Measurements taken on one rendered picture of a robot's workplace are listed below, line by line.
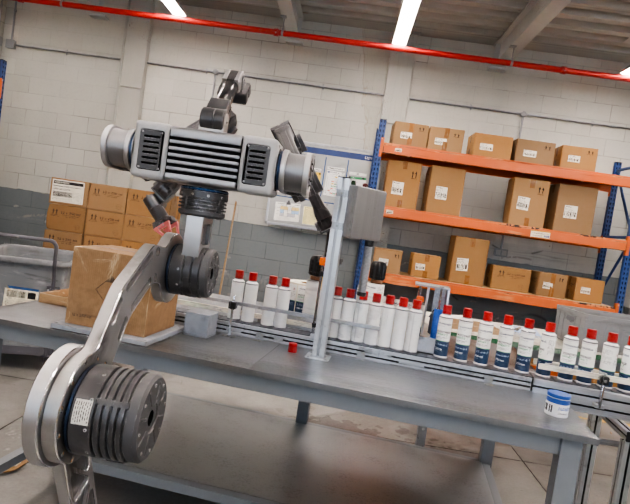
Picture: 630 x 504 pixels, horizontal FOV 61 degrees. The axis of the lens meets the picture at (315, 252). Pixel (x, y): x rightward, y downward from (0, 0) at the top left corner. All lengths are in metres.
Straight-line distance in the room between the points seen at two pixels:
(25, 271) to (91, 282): 2.18
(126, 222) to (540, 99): 4.86
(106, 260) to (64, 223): 3.68
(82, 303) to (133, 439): 0.98
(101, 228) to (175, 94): 2.24
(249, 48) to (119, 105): 1.73
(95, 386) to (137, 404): 0.09
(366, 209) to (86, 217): 3.94
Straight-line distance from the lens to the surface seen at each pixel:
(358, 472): 2.65
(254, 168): 1.47
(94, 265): 1.98
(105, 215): 5.49
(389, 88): 6.69
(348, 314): 2.10
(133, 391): 1.12
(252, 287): 2.17
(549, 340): 2.15
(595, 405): 2.18
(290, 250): 6.54
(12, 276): 4.18
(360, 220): 1.95
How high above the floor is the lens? 1.32
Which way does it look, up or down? 3 degrees down
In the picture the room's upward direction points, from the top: 8 degrees clockwise
